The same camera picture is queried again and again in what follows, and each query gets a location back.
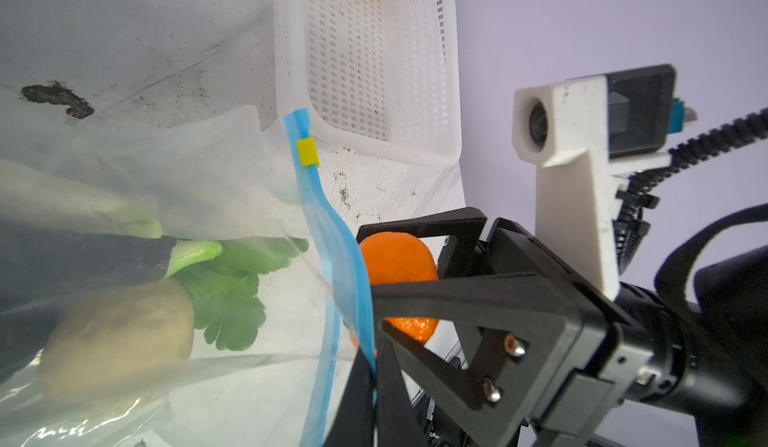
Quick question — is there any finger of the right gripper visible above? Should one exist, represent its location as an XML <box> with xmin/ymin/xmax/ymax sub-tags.
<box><xmin>356</xmin><ymin>207</ymin><xmax>487</xmax><ymax>279</ymax></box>

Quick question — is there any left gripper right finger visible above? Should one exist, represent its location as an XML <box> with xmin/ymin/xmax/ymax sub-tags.
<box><xmin>376</xmin><ymin>338</ymin><xmax>428</xmax><ymax>447</ymax></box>

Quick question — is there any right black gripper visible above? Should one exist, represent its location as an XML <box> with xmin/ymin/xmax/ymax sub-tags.
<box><xmin>372</xmin><ymin>217</ymin><xmax>767</xmax><ymax>446</ymax></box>

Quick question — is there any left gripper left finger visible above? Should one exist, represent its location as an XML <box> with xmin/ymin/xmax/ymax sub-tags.
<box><xmin>323</xmin><ymin>350</ymin><xmax>375</xmax><ymax>447</ymax></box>

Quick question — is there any orange tangerine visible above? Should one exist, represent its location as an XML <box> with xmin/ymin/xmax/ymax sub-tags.
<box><xmin>359</xmin><ymin>232</ymin><xmax>439</xmax><ymax>346</ymax></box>

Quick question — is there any white radish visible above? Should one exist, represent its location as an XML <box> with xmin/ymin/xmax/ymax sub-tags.
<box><xmin>1</xmin><ymin>160</ymin><xmax>309</xmax><ymax>351</ymax></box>

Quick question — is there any clear zip top bag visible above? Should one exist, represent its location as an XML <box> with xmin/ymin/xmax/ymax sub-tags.
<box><xmin>1</xmin><ymin>105</ymin><xmax>371</xmax><ymax>446</ymax></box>

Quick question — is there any beige potato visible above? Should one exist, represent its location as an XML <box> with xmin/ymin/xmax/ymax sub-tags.
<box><xmin>38</xmin><ymin>279</ymin><xmax>194</xmax><ymax>400</ymax></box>

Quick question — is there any white plastic food basket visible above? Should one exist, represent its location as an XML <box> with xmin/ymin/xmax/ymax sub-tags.
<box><xmin>274</xmin><ymin>0</ymin><xmax>462</xmax><ymax>167</ymax></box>

